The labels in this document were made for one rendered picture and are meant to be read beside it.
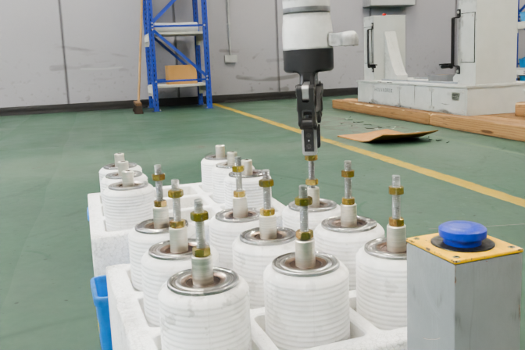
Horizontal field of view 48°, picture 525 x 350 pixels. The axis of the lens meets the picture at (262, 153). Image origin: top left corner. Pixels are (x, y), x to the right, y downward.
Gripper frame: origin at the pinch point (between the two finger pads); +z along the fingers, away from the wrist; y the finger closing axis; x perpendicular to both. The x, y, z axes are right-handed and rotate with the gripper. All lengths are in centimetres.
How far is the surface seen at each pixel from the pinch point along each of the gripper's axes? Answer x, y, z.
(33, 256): -78, -45, 34
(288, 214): -3.7, 2.8, 10.5
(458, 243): 15.7, 38.8, 3.3
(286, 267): -0.7, 28.0, 9.6
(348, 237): 5.7, 14.4, 10.4
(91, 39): -284, -523, -43
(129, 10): -245, -542, -72
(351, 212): 6.0, 11.0, 8.1
